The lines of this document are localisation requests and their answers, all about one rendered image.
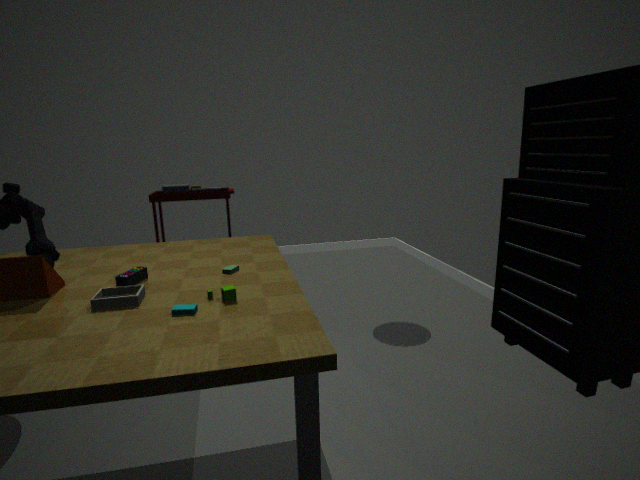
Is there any teal flat block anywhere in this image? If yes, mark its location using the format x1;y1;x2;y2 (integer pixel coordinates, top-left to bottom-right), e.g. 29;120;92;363
172;304;198;315

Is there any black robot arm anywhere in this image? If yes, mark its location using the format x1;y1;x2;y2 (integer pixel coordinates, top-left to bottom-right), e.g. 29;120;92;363
0;191;60;268

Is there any green cube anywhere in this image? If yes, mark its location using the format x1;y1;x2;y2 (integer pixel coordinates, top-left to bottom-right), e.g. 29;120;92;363
221;285;236;302

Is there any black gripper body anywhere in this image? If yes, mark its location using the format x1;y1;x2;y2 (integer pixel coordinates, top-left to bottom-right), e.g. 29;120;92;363
2;182;21;225

